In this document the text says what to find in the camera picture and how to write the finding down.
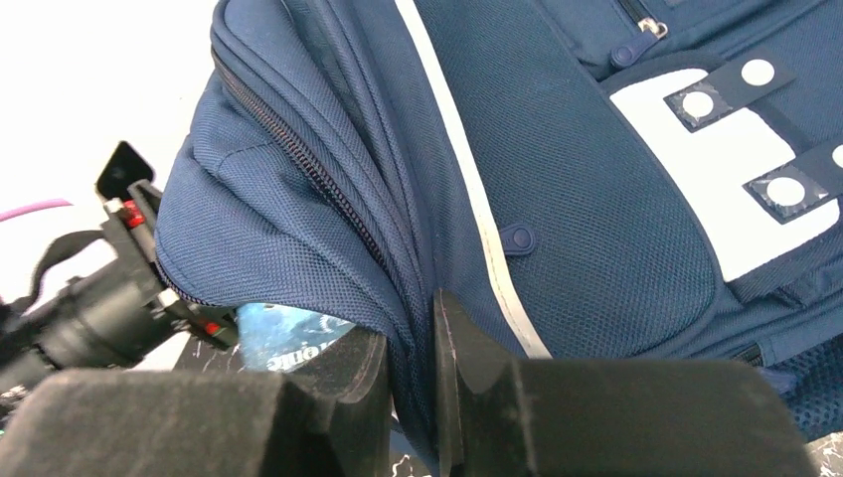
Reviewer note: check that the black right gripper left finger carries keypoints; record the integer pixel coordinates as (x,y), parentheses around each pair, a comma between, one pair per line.
(329,418)

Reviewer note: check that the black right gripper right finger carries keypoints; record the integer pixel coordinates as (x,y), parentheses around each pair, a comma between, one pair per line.
(500,415)

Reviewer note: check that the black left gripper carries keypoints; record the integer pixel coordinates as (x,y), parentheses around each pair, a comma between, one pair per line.
(114,318)

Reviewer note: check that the blue book underneath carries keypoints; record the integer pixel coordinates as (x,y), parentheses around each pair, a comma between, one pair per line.
(281,339)

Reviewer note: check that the navy blue student backpack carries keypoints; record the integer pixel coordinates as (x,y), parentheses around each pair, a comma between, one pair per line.
(591,179)

